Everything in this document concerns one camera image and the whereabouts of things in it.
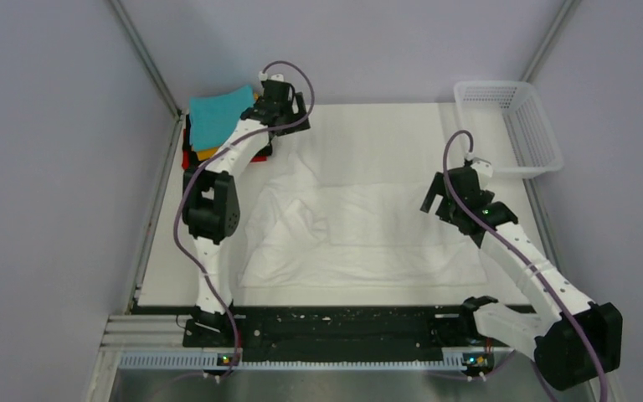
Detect white t shirt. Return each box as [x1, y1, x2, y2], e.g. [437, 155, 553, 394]
[239, 153, 487, 288]

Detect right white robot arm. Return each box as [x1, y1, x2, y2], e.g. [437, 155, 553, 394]
[420, 162, 623, 399]

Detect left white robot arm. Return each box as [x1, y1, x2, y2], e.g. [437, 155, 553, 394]
[174, 74, 310, 346]

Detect folded cyan t shirt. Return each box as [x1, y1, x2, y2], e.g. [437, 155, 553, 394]
[188, 85, 256, 152]

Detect white plastic basket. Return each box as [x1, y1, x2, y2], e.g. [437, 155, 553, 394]
[454, 80, 564, 179]

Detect folded black t shirt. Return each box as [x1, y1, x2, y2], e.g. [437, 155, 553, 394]
[183, 113, 275, 167]

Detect folded red t shirt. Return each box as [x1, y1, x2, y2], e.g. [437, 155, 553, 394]
[182, 147, 273, 170]

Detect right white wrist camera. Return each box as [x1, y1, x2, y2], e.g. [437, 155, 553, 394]
[465, 157, 494, 180]

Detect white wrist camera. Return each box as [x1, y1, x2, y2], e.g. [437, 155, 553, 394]
[258, 71, 285, 83]
[465, 157, 494, 180]

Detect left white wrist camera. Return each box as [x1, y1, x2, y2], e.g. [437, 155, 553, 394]
[258, 71, 285, 83]

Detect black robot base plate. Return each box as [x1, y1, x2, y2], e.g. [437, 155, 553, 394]
[183, 306, 503, 363]

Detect white slotted cable duct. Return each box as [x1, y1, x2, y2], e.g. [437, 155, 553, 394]
[118, 351, 493, 372]

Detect aluminium frame rail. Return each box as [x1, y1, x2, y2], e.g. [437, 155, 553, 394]
[100, 315, 186, 350]

